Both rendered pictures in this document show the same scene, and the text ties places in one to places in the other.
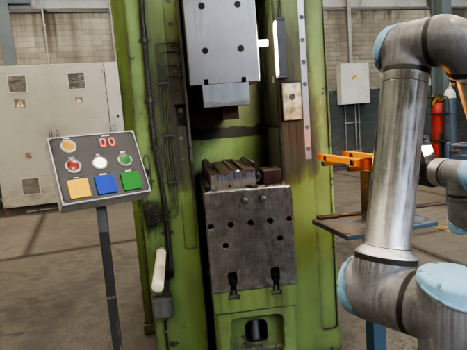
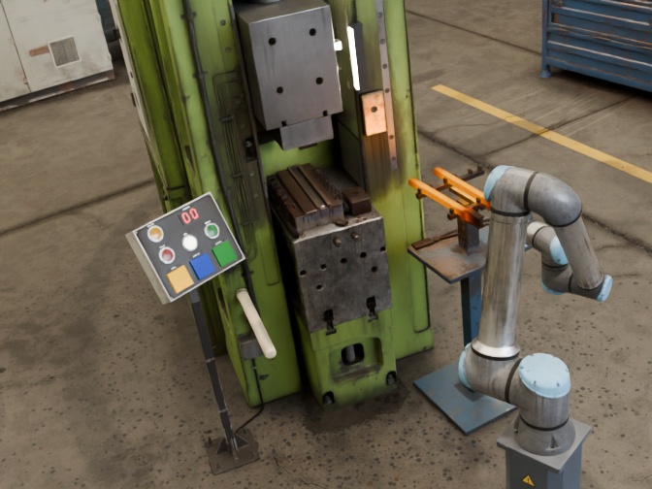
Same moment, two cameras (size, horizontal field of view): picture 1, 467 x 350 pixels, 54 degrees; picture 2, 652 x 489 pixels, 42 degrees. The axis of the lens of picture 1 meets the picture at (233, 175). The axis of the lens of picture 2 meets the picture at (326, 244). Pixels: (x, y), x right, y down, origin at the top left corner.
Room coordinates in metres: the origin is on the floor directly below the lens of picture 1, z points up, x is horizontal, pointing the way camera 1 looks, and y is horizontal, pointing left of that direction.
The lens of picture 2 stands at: (-0.88, 0.41, 2.57)
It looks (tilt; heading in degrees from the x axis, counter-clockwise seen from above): 31 degrees down; 352
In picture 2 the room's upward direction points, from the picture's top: 8 degrees counter-clockwise
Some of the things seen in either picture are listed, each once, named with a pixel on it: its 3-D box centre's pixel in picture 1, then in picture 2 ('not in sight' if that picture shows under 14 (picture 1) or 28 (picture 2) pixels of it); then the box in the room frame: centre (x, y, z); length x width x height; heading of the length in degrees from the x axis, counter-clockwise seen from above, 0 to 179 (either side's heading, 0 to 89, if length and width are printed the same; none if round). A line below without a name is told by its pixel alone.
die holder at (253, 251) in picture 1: (242, 224); (323, 244); (2.21, -0.03, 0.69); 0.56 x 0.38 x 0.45; 6
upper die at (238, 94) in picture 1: (221, 96); (290, 114); (2.19, 0.03, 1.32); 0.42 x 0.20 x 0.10; 6
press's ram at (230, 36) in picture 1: (226, 42); (291, 50); (2.19, -0.01, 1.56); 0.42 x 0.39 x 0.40; 6
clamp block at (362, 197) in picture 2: (269, 175); (356, 201); (2.06, -0.17, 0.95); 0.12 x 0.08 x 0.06; 6
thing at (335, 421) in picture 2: not in sight; (349, 405); (1.93, 0.00, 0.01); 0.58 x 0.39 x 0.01; 96
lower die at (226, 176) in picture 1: (227, 172); (303, 195); (2.19, 0.03, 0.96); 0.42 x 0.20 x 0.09; 6
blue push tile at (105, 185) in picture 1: (105, 185); (202, 266); (1.73, 0.49, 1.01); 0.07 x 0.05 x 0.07; 121
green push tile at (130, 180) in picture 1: (130, 180); (223, 253); (1.78, 0.40, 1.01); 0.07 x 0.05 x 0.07; 121
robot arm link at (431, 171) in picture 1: (442, 171); (537, 234); (1.44, -0.66, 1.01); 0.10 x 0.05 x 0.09; 106
